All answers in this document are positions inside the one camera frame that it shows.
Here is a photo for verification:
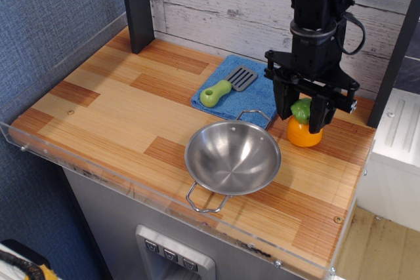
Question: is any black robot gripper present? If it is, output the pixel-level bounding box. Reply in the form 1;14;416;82
265;19;360;134

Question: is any orange toy carrot green top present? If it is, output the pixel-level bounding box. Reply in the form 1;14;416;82
287;98;323;148

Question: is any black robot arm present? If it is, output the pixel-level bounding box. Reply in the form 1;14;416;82
265;0;364;134

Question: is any blue folded towel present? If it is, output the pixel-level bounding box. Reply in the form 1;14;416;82
190;54;280;129

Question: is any white toy appliance top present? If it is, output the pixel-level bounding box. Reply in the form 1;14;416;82
373;89;419;167

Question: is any clear acrylic table guard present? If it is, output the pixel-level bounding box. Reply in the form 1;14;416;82
0;10;377;277

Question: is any silver water dispenser panel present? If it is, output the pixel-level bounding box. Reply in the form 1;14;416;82
135;224;217;279

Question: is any silver toy fridge cabinet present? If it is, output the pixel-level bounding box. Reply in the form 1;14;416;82
64;170;298;279

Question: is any yellow object bottom corner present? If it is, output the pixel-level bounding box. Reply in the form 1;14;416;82
40;265;58;280

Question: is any grey spatula green handle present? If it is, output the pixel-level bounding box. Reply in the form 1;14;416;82
199;65;258;108

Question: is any dark right frame post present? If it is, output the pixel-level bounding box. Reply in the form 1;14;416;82
367;0;419;128

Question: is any dark frame post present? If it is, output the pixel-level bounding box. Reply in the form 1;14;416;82
367;0;419;128
124;0;155;54

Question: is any steel bowl with wire handles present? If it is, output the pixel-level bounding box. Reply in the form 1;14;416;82
184;110;282;213

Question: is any dark left frame post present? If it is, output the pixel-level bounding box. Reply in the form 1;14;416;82
124;0;155;54

